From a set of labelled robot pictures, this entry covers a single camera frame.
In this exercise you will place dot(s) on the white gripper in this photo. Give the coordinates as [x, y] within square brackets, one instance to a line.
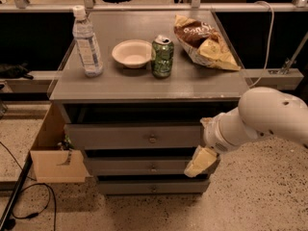
[212, 136]

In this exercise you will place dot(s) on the grey top drawer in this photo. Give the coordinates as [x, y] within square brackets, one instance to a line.
[133, 136]

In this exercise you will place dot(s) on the grey drawer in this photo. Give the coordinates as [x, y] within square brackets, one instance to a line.
[133, 136]
[110, 166]
[159, 186]

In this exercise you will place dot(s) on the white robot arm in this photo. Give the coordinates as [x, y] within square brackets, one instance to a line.
[261, 113]

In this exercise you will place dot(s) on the grey bottom drawer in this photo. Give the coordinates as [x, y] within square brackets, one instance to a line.
[159, 186]

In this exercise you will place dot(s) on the grey drawer cabinet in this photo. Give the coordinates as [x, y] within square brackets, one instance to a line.
[134, 96]

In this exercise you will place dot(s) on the grey middle drawer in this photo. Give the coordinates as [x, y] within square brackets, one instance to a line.
[110, 166]

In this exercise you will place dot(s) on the brown yellow chip bag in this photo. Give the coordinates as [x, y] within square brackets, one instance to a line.
[204, 44]

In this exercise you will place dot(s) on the green soda can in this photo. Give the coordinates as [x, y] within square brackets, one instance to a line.
[162, 56]

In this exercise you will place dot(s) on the white paper bowl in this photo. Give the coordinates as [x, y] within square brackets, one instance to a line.
[133, 53]

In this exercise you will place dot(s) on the small green toy in box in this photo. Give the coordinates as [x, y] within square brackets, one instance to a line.
[65, 144]

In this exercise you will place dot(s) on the clear plastic water bottle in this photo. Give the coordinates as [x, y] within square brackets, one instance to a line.
[86, 43]

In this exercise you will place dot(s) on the cardboard box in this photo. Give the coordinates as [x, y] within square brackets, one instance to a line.
[53, 162]

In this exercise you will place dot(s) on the black object on ledge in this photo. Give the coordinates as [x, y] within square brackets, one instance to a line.
[15, 71]

